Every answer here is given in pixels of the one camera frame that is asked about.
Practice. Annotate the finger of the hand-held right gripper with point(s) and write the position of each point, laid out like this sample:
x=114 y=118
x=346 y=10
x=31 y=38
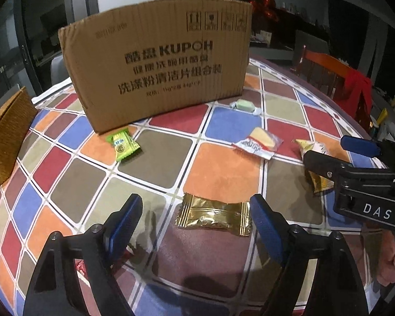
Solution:
x=322 y=168
x=358 y=144

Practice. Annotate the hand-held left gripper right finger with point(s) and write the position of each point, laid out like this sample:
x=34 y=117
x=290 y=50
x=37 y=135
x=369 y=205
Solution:
x=266 y=227

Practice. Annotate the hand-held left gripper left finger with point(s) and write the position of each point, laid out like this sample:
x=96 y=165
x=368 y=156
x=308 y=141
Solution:
x=125 y=223

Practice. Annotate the beige snack packet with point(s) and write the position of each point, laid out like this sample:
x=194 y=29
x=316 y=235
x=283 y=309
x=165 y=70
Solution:
x=320 y=185

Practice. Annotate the gold foil snack packet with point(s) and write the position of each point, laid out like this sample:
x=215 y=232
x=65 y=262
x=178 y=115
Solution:
x=214 y=215

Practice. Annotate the green snack packet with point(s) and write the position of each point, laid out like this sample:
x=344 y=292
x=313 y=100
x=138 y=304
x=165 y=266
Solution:
x=123 y=144

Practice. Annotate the light green candy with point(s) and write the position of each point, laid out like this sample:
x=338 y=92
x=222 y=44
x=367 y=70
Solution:
x=245 y=105

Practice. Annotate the brown cardboard box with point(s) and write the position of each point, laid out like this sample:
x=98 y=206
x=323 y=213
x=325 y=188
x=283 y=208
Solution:
x=158 y=72

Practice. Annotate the person's right hand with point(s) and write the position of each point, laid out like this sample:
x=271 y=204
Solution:
x=393 y=260

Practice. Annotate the red cloth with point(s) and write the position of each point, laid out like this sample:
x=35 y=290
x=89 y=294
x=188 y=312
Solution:
x=357 y=89

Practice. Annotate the colourful checkered tablecloth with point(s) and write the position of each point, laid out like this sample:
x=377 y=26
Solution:
x=227 y=171

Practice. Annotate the clear wrapped yellow snack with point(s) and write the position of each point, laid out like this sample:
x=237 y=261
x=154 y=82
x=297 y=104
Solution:
x=256 y=143

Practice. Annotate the red wooden chair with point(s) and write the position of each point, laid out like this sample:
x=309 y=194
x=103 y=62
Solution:
x=322 y=61

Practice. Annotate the tall grey chair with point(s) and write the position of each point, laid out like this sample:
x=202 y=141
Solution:
x=311 y=41

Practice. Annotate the woven straw basket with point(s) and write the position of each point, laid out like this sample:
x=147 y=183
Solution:
x=6 y=138

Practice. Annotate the wide grey chair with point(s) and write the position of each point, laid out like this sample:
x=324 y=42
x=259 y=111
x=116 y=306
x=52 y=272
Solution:
x=57 y=69

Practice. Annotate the red foil balloons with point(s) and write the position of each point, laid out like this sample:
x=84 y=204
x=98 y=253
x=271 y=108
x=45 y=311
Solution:
x=268 y=1

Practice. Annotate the sliding glass door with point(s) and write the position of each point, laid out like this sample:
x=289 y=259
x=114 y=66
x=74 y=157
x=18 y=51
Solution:
x=36 y=23

